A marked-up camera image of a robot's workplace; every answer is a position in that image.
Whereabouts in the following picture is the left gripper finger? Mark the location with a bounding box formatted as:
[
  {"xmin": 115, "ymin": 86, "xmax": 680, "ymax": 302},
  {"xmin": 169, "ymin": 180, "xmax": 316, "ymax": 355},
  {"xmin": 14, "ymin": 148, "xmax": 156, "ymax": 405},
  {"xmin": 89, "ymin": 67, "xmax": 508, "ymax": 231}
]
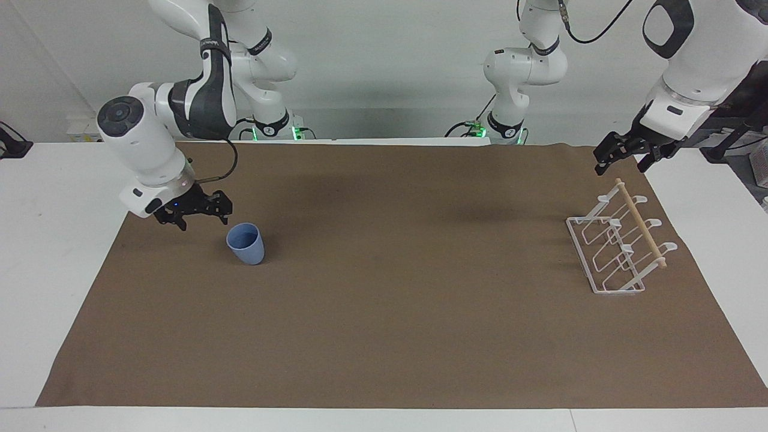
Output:
[
  {"xmin": 593, "ymin": 130, "xmax": 638, "ymax": 176},
  {"xmin": 636, "ymin": 146, "xmax": 668, "ymax": 174}
]

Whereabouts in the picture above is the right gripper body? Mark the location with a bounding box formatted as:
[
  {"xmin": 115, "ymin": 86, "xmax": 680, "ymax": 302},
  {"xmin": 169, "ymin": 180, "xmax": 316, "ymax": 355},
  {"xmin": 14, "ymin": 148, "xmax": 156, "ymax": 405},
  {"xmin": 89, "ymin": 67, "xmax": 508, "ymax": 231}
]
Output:
[{"xmin": 152, "ymin": 183, "xmax": 208, "ymax": 225}]

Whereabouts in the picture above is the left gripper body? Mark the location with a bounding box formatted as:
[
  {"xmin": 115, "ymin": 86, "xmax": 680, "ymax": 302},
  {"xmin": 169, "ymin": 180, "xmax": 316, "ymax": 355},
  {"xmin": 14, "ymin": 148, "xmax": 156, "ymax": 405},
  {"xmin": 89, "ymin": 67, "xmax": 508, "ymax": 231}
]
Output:
[{"xmin": 628, "ymin": 106, "xmax": 686, "ymax": 154}]

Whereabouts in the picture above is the blue plastic cup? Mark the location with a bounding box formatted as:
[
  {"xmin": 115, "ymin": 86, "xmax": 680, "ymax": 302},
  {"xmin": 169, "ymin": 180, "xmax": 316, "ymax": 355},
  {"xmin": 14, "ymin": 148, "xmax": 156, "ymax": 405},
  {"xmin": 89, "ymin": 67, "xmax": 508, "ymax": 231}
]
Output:
[{"xmin": 226, "ymin": 223, "xmax": 265, "ymax": 266}]

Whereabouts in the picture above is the black stand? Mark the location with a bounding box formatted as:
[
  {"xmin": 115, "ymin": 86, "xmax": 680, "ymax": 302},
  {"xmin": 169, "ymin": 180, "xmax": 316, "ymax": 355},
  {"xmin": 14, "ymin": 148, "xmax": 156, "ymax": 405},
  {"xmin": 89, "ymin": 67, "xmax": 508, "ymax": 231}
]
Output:
[
  {"xmin": 704, "ymin": 57, "xmax": 768, "ymax": 164},
  {"xmin": 0, "ymin": 120, "xmax": 34, "ymax": 160}
]

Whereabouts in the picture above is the black cable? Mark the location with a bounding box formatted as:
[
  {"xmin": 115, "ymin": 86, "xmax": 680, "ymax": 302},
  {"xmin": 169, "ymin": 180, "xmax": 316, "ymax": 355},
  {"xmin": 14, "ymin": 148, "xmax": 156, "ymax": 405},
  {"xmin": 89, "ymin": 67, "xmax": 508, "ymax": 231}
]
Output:
[
  {"xmin": 194, "ymin": 138, "xmax": 239, "ymax": 184},
  {"xmin": 445, "ymin": 92, "xmax": 500, "ymax": 139},
  {"xmin": 557, "ymin": 0, "xmax": 635, "ymax": 45}
]

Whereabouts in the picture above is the white wire cup holder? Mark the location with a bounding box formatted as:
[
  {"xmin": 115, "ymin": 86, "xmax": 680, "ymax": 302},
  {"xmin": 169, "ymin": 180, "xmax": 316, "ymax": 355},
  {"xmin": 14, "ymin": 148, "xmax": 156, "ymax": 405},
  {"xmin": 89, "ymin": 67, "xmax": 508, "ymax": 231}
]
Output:
[{"xmin": 565, "ymin": 178, "xmax": 679, "ymax": 295}]

